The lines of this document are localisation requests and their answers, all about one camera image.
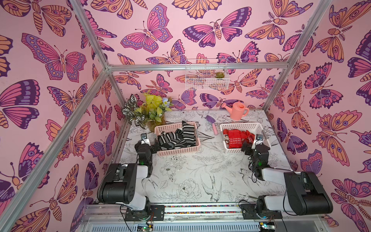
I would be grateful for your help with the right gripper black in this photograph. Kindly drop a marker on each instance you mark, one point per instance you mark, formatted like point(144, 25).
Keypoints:
point(248, 148)

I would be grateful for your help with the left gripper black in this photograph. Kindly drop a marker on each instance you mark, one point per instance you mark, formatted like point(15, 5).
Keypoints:
point(153, 149)

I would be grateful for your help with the red snowflake bird sock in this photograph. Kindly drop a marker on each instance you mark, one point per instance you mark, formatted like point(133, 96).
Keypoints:
point(250, 137)

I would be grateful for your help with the black grey striped sock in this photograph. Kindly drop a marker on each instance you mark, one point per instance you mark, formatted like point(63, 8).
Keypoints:
point(170, 141)

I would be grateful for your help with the red patterned sock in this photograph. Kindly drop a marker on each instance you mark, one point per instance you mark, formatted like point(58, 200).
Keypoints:
point(234, 138)

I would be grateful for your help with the black white striped sock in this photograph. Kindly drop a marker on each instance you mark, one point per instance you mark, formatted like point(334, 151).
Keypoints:
point(188, 134)

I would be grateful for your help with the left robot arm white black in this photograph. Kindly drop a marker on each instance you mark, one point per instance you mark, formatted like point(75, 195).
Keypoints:
point(122, 185)

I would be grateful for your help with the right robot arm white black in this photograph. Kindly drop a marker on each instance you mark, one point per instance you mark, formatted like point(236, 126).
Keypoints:
point(304, 194)

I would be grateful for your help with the white plastic basket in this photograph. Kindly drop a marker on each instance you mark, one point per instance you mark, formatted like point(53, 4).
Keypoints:
point(253, 127)

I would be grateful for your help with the pink plastic basket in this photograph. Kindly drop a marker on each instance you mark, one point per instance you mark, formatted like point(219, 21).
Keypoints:
point(177, 128)

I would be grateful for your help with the artificial plant bouquet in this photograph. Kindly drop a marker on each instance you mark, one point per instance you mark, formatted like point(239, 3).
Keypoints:
point(149, 113)

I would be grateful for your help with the pink watering can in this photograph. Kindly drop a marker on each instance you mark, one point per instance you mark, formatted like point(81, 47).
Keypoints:
point(237, 111)

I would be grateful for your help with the purple pink garden trowel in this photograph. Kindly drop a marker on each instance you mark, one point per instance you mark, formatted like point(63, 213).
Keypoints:
point(211, 120)

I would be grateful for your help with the small green succulent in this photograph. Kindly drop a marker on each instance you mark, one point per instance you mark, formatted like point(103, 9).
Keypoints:
point(219, 75)

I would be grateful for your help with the white wire wall basket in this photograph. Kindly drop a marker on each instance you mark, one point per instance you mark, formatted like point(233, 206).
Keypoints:
point(200, 76)

